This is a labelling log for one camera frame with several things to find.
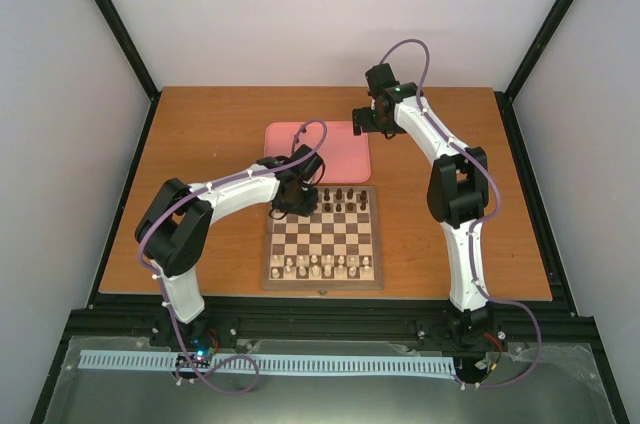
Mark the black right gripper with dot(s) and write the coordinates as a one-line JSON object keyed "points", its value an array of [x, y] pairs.
{"points": [[360, 117]]}

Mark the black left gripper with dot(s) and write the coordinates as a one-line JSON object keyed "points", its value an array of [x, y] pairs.
{"points": [[307, 210]]}

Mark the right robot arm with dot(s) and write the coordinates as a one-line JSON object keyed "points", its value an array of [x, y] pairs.
{"points": [[457, 194]]}

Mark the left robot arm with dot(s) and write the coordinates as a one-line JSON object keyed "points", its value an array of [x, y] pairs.
{"points": [[171, 235]]}

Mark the light king chess piece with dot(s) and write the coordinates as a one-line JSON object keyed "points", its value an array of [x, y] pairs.
{"points": [[328, 265]]}

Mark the pink plastic tray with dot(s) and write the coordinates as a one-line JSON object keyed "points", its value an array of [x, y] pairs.
{"points": [[346, 156]]}

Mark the wooden chessboard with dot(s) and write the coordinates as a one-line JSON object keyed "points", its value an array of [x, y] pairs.
{"points": [[345, 233]]}

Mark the black aluminium frame rail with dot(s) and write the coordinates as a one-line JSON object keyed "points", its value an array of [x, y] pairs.
{"points": [[226, 321]]}

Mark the light blue cable duct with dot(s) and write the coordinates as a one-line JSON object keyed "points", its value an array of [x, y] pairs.
{"points": [[272, 364]]}

